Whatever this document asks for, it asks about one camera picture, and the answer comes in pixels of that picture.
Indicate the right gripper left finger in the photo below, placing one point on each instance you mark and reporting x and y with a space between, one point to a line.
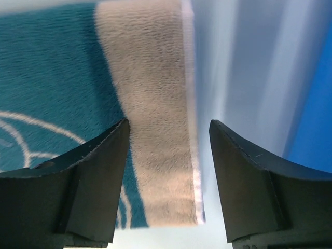
68 201

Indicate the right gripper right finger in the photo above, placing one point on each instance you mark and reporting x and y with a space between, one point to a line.
268 201

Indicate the Doraemon teal beige towel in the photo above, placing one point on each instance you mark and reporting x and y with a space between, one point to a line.
68 73

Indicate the blue plastic bin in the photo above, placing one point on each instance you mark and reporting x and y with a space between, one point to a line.
312 143

